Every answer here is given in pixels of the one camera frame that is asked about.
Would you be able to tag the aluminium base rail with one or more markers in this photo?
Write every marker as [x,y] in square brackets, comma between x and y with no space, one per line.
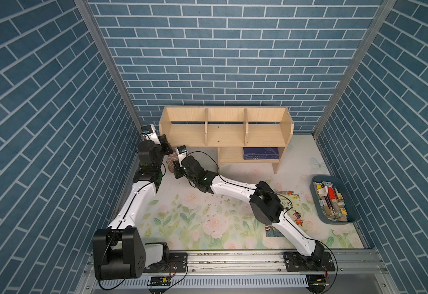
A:
[354,271]

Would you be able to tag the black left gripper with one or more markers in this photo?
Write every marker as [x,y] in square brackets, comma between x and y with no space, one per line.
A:
[165,144]

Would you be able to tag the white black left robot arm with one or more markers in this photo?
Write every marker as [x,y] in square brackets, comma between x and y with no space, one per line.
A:
[119,252]

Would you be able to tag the dark blue book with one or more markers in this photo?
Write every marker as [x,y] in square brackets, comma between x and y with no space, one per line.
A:
[261,153]

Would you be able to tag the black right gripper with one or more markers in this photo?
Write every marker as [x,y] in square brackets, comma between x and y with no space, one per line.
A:
[178,169]

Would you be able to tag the teal plastic storage bin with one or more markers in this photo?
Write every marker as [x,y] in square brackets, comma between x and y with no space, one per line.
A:
[333,203]

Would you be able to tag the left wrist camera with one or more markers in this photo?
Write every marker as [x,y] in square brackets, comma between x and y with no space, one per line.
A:
[149,133]

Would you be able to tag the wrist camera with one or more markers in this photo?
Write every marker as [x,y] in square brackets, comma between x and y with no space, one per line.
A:
[149,133]
[182,153]

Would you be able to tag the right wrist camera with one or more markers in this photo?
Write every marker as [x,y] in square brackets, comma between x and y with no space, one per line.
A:
[182,153]

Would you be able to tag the small green circuit board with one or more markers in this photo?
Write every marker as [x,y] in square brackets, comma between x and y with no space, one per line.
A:
[159,281]

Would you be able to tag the light wooden bookshelf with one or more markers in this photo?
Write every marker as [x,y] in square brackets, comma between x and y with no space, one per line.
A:
[229,130]

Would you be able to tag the colourful children's picture book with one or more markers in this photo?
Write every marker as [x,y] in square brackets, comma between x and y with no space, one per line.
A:
[292,205]

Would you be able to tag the floral table mat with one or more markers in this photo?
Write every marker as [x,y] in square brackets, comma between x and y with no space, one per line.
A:
[186,218]

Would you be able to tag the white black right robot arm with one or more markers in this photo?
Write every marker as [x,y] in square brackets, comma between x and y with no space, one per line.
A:
[264,202]

